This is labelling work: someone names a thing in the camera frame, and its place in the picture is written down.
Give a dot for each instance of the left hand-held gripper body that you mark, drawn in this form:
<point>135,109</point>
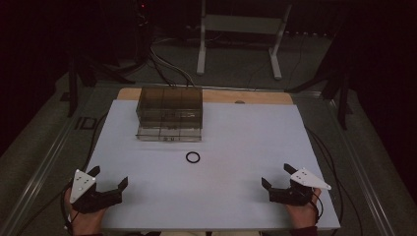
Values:
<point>86,196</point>

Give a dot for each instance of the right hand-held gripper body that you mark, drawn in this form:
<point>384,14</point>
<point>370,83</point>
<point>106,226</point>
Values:
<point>295,194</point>

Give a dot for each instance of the clear plastic drawer organizer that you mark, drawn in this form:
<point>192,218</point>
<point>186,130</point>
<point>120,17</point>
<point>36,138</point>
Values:
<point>170,113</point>

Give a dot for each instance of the person's right hand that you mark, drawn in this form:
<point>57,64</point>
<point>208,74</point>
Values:
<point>303,216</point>

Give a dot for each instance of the person's left hand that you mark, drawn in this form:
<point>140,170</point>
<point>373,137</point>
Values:
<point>85,223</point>

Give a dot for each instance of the white table mat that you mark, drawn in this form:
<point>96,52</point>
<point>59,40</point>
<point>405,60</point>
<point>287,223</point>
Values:
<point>229,137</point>

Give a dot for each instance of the black tripod stand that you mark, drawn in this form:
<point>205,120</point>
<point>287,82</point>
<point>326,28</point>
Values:
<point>343,98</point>
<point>72,88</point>

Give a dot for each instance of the dark device with red light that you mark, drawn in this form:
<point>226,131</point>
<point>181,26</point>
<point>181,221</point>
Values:
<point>143,29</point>

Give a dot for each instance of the white metal stand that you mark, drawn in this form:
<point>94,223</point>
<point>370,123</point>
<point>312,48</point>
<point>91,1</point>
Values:
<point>241,24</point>

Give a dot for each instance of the aluminium floor rail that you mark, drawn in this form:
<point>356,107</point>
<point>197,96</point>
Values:
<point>357,177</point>
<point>39,164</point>

